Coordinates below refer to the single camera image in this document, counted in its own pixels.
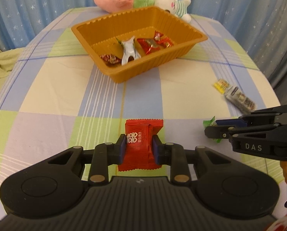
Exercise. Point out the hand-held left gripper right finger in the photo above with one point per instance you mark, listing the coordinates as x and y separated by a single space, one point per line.
156 150

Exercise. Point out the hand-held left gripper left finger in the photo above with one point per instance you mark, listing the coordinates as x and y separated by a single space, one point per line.
121 149

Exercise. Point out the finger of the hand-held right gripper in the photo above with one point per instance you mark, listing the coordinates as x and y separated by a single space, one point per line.
230 131
230 122

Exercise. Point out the large red snack packet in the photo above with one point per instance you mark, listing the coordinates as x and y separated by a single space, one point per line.
140 146

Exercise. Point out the golden plastic tray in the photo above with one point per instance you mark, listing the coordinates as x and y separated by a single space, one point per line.
133 69

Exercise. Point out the brown red patterned candy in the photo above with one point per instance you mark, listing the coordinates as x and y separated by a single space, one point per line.
109 59

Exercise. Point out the green white snack packet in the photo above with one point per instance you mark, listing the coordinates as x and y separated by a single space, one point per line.
129 50

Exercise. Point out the red flowered candy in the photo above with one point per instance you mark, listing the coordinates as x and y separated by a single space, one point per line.
148 46

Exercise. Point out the small red candy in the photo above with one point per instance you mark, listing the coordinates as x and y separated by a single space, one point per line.
158 36

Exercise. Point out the clear silver snack packet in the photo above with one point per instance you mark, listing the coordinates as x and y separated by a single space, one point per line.
241 99

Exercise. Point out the yellow candy packet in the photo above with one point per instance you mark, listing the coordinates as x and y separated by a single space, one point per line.
221 86

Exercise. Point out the red and white garment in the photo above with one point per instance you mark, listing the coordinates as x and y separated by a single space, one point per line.
282 225

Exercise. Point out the checked tablecloth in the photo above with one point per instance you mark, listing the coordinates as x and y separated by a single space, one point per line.
61 96

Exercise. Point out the red gold wrapped candy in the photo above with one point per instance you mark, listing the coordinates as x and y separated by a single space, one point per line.
167 43

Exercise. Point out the blue starred curtain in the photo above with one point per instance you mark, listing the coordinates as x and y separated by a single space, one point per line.
37 4

